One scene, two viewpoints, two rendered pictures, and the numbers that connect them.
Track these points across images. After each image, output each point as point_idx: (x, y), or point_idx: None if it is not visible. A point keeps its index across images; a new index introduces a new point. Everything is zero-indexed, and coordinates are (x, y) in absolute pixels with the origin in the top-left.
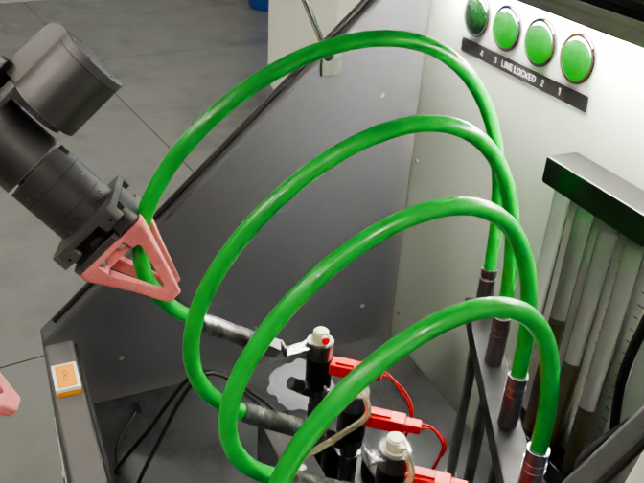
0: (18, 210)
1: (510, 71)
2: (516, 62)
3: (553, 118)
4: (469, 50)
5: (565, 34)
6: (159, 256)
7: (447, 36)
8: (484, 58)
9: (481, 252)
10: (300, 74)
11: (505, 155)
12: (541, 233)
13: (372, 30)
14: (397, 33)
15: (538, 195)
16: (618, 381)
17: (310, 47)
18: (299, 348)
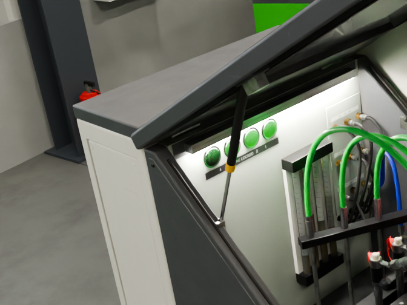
0: None
1: (239, 161)
2: (241, 155)
3: (266, 158)
4: (211, 175)
5: (259, 126)
6: None
7: (193, 183)
8: (223, 170)
9: (254, 247)
10: (229, 239)
11: (250, 195)
12: (278, 203)
13: (354, 127)
14: (347, 126)
15: (271, 191)
16: (359, 186)
17: (377, 137)
18: (384, 262)
